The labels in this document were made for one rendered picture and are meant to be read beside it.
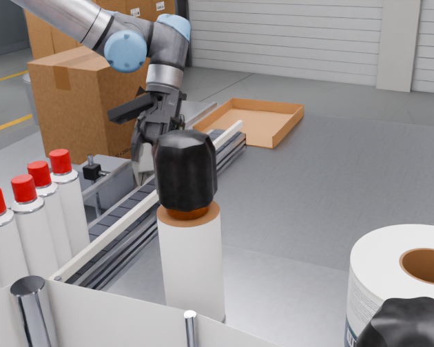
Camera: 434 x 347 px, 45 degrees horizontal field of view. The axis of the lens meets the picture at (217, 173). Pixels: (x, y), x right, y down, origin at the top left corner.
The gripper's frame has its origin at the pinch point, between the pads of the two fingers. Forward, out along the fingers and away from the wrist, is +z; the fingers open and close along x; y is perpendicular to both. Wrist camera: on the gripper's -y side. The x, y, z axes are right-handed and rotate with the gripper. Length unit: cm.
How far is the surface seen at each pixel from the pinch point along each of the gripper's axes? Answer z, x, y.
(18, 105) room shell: -45, 265, -304
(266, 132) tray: -21, 56, 8
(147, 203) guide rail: 4.5, -2.9, 5.0
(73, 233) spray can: 11.3, -20.2, 1.4
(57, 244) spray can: 13.2, -24.5, 1.9
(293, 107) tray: -32, 72, 10
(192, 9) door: -183, 383, -210
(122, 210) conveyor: 7.1, -1.3, -1.7
